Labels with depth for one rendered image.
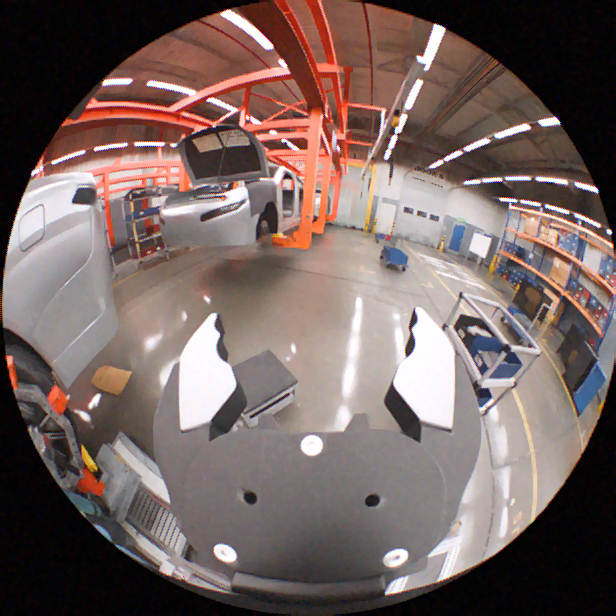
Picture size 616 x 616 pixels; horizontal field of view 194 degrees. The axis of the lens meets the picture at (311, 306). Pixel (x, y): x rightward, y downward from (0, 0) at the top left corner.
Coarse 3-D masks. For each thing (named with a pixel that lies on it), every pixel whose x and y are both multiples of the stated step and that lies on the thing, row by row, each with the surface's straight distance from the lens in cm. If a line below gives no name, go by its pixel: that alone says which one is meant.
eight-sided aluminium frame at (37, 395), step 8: (24, 384) 103; (16, 392) 99; (24, 392) 99; (32, 392) 98; (40, 392) 101; (24, 400) 100; (32, 400) 100; (40, 400) 99; (48, 400) 105; (48, 408) 101; (56, 416) 104; (64, 416) 111; (64, 424) 107; (72, 432) 109; (72, 440) 112; (72, 448) 114; (80, 456) 118; (72, 464) 126; (80, 464) 121; (64, 480) 132; (72, 480) 127; (72, 488) 130
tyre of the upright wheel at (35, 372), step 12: (12, 348) 119; (24, 348) 122; (24, 360) 109; (36, 360) 118; (24, 372) 104; (36, 372) 105; (48, 372) 120; (36, 384) 106; (48, 384) 107; (72, 420) 116; (72, 456) 128
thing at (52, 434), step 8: (48, 416) 116; (40, 424) 118; (48, 432) 121; (56, 432) 121; (64, 432) 122; (56, 440) 146; (64, 440) 133; (56, 448) 128; (64, 448) 135; (64, 456) 130; (56, 464) 140; (64, 472) 134
